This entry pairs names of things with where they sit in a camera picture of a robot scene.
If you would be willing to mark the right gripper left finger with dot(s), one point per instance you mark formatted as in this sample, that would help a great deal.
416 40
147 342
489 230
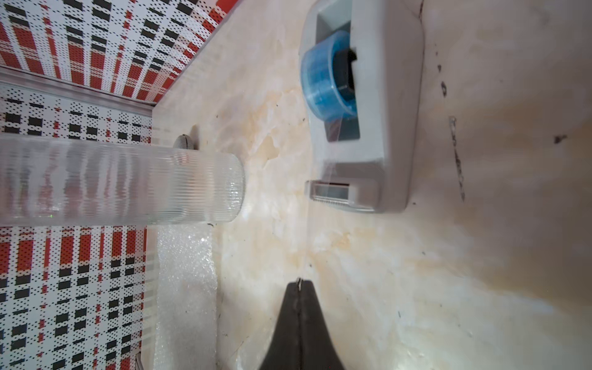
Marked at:
284 351

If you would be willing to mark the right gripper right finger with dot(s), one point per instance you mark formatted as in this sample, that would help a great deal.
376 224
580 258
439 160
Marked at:
317 350

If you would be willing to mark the bubble wrap sheet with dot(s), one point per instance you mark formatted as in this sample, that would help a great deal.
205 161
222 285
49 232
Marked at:
180 302

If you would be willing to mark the clear adhesive tape strip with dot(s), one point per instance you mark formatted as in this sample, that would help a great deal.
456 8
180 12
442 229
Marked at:
311 240

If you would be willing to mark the clear glass vase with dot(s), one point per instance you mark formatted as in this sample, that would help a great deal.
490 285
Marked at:
51 182

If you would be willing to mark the grey oval case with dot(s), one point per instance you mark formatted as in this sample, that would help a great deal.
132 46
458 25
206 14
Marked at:
184 142

